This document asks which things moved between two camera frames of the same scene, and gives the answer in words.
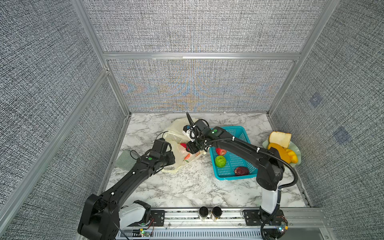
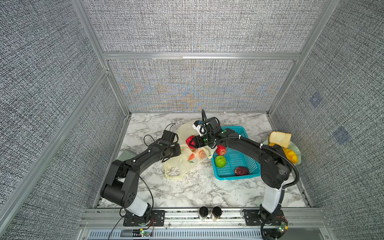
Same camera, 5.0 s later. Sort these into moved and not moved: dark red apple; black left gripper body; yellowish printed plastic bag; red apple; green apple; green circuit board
Moved: yellowish printed plastic bag; black left gripper body
Not moved: dark red apple; red apple; green apple; green circuit board
